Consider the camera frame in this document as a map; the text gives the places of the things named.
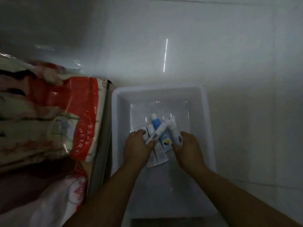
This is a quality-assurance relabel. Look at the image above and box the person's left hand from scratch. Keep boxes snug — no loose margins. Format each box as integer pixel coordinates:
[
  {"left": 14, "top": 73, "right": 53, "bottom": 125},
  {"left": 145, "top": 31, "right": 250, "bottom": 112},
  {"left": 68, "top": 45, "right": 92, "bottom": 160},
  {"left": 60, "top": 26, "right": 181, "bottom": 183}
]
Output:
[{"left": 123, "top": 129, "right": 156, "bottom": 169}]

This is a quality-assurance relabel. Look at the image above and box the person's right hand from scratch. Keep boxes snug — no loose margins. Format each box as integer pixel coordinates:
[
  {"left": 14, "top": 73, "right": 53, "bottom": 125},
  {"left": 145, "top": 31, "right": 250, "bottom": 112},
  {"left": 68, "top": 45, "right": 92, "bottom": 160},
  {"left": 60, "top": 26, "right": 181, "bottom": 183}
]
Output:
[{"left": 172, "top": 131, "right": 206, "bottom": 172}]

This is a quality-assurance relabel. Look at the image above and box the slim white tube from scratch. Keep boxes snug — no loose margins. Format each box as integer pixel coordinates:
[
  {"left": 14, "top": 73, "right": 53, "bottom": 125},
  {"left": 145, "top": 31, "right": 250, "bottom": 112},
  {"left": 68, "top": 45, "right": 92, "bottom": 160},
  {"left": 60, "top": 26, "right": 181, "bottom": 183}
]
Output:
[{"left": 145, "top": 120, "right": 169, "bottom": 145}]

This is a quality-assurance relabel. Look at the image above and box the white tube with grey print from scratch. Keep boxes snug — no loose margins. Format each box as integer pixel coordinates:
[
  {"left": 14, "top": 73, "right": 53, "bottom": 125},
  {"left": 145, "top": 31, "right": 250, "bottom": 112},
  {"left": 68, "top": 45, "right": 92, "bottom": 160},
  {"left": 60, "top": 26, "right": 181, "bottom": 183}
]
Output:
[{"left": 166, "top": 117, "right": 183, "bottom": 146}]

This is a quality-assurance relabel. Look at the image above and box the person's right forearm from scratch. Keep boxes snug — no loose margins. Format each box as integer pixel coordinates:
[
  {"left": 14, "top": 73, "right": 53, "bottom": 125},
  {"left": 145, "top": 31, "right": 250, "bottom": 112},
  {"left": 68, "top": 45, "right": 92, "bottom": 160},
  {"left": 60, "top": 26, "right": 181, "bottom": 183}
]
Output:
[{"left": 183, "top": 163, "right": 302, "bottom": 227}]

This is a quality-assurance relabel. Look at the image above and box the person's left forearm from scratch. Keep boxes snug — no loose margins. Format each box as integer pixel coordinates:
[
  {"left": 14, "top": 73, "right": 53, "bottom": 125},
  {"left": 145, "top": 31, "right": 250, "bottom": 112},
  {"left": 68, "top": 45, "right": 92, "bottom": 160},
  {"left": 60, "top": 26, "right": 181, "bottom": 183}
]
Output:
[{"left": 62, "top": 163, "right": 148, "bottom": 227}]

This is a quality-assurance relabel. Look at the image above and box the white tube yellow blue print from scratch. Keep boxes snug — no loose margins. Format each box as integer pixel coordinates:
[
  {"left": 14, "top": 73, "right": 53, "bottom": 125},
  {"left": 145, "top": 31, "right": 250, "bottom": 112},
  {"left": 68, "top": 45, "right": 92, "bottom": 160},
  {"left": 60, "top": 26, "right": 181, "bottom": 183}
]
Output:
[{"left": 159, "top": 136, "right": 174, "bottom": 153}]

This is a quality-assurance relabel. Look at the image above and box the white flat-ended tube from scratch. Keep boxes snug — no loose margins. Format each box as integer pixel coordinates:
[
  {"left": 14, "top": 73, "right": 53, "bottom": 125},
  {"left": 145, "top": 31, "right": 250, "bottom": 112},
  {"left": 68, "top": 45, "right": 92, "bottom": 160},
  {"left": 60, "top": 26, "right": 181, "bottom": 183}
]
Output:
[
  {"left": 146, "top": 151, "right": 158, "bottom": 168},
  {"left": 130, "top": 125, "right": 155, "bottom": 140},
  {"left": 154, "top": 142, "right": 169, "bottom": 164}
]

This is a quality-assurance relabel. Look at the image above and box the blue tube with white cap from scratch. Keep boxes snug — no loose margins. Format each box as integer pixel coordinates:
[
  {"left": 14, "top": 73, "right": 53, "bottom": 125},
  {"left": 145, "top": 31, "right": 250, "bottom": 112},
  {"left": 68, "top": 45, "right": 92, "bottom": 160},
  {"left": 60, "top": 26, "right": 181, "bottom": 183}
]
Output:
[{"left": 151, "top": 113, "right": 162, "bottom": 131}]

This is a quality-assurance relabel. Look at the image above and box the white plastic bin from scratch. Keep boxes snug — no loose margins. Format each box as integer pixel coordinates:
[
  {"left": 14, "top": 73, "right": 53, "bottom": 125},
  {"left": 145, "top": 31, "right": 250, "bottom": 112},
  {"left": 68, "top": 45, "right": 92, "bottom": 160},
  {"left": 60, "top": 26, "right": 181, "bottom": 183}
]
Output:
[{"left": 111, "top": 85, "right": 219, "bottom": 220}]

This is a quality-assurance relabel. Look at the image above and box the white bag with red print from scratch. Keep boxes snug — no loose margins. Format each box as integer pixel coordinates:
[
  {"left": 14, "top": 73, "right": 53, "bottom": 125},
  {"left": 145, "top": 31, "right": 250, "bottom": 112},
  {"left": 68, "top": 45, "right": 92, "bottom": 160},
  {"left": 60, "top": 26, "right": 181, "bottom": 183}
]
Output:
[{"left": 0, "top": 163, "right": 88, "bottom": 227}]

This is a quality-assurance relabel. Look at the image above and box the red and white woven sack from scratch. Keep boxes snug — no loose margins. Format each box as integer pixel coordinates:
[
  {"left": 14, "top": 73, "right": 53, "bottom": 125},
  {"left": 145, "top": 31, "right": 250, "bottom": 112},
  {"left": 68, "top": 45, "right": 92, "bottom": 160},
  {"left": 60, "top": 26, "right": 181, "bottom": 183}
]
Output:
[{"left": 0, "top": 53, "right": 112, "bottom": 169}]

